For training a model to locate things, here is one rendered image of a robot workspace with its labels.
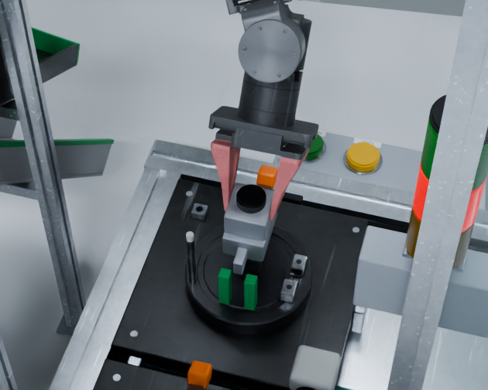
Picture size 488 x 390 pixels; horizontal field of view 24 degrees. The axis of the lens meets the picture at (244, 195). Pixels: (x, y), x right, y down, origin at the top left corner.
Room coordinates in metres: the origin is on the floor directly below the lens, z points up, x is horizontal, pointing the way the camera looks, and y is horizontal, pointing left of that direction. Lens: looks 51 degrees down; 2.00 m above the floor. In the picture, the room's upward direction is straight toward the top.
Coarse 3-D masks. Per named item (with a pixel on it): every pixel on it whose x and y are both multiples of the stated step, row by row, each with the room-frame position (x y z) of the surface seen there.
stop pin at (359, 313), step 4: (356, 308) 0.68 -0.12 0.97; (360, 308) 0.68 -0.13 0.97; (364, 308) 0.68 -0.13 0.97; (356, 312) 0.67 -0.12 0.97; (360, 312) 0.67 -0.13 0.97; (364, 312) 0.67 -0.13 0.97; (352, 316) 0.67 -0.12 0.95; (356, 316) 0.67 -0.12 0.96; (360, 316) 0.67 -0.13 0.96; (364, 316) 0.68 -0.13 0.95; (352, 320) 0.67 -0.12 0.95; (356, 320) 0.67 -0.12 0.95; (360, 320) 0.67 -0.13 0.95; (352, 324) 0.67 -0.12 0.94; (356, 324) 0.67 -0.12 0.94; (360, 324) 0.67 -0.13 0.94; (352, 328) 0.67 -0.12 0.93; (356, 328) 0.67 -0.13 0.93; (360, 328) 0.67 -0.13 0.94; (360, 332) 0.67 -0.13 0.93
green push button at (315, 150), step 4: (320, 136) 0.92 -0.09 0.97; (312, 140) 0.91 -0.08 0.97; (316, 140) 0.91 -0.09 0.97; (320, 140) 0.91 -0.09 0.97; (312, 144) 0.91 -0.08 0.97; (316, 144) 0.91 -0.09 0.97; (320, 144) 0.91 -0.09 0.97; (308, 148) 0.90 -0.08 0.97; (312, 148) 0.90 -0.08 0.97; (316, 148) 0.90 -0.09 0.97; (320, 148) 0.90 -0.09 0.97; (308, 152) 0.89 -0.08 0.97; (312, 152) 0.90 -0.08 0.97; (316, 152) 0.90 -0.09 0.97; (320, 152) 0.90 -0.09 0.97; (308, 156) 0.89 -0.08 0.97; (312, 156) 0.89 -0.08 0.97; (316, 156) 0.90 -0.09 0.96
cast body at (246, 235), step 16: (240, 192) 0.71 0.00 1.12; (256, 192) 0.71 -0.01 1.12; (272, 192) 0.72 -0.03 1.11; (240, 208) 0.70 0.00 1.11; (256, 208) 0.69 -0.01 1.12; (224, 224) 0.69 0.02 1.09; (240, 224) 0.68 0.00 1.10; (256, 224) 0.68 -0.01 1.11; (272, 224) 0.71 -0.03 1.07; (224, 240) 0.68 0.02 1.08; (240, 240) 0.68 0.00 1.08; (256, 240) 0.68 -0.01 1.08; (240, 256) 0.67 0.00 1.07; (256, 256) 0.68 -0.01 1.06; (240, 272) 0.66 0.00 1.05
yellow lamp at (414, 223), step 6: (414, 216) 0.54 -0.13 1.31; (414, 222) 0.54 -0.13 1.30; (420, 222) 0.53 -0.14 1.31; (408, 228) 0.55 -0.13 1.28; (414, 228) 0.53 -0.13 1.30; (408, 234) 0.54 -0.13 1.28; (414, 234) 0.53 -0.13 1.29; (408, 240) 0.54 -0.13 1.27; (414, 240) 0.53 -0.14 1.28; (408, 246) 0.54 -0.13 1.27; (414, 246) 0.53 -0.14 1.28; (408, 252) 0.54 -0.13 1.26
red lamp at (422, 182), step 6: (420, 168) 0.55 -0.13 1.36; (420, 174) 0.54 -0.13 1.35; (420, 180) 0.54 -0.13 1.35; (426, 180) 0.53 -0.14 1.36; (420, 186) 0.54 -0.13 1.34; (426, 186) 0.53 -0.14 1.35; (414, 192) 0.55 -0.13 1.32; (420, 192) 0.54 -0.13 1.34; (426, 192) 0.53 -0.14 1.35; (414, 198) 0.54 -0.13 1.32; (420, 198) 0.54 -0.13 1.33; (414, 204) 0.54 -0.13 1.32; (420, 204) 0.53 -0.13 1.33; (414, 210) 0.54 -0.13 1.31; (420, 210) 0.53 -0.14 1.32; (420, 216) 0.53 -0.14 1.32
